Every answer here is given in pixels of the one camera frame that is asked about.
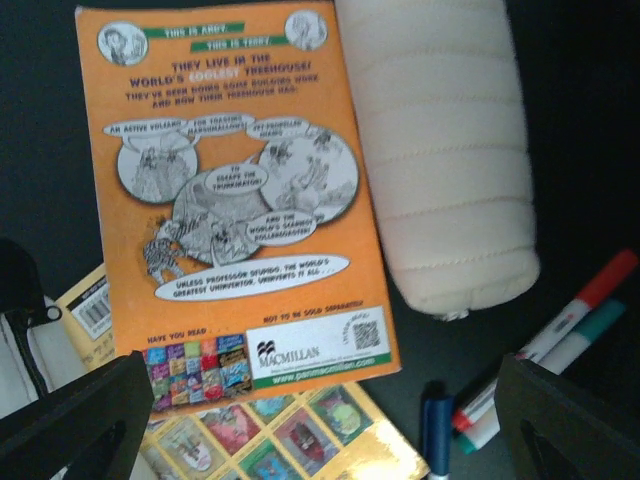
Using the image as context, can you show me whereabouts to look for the thin orange yellow booklet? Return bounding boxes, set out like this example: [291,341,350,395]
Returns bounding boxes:
[54,264,431,480]

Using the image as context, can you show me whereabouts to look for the red cap marker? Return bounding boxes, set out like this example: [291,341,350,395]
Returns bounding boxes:
[452,249,639,432]

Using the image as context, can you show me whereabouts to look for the green cap marker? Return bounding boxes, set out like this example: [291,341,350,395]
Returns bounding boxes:
[455,299,626,454]

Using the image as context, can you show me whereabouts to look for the blue cap marker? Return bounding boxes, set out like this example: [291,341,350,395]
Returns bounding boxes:
[421,381,453,480]

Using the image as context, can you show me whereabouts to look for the cream fabric pencil case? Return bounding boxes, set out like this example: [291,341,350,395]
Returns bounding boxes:
[336,1,540,321]

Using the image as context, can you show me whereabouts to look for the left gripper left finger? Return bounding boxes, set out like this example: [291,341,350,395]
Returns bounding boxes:
[1,351,153,479]

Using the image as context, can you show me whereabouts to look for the orange thick book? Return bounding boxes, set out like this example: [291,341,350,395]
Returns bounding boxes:
[75,1,401,418]

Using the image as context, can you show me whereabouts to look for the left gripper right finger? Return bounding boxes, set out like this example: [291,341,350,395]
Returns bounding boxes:
[495,355,639,479]

